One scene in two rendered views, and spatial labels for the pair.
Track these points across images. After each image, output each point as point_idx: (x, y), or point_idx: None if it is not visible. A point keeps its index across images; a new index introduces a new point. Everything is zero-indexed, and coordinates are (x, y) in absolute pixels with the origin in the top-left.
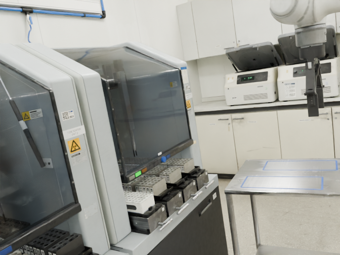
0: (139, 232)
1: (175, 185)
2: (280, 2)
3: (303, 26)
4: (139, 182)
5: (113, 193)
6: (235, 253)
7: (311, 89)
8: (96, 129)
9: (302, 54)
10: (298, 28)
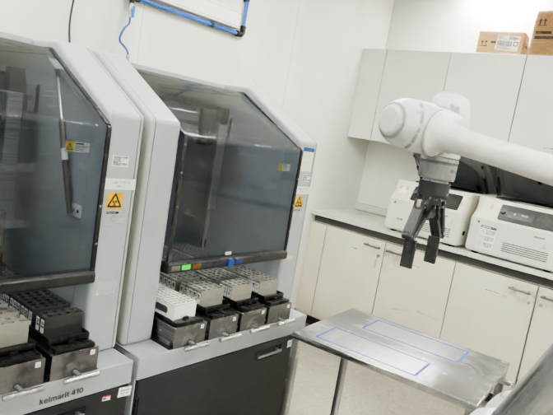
0: (160, 343)
1: (234, 304)
2: (387, 119)
3: None
4: (188, 282)
5: (144, 278)
6: None
7: None
8: (150, 190)
9: (419, 188)
10: None
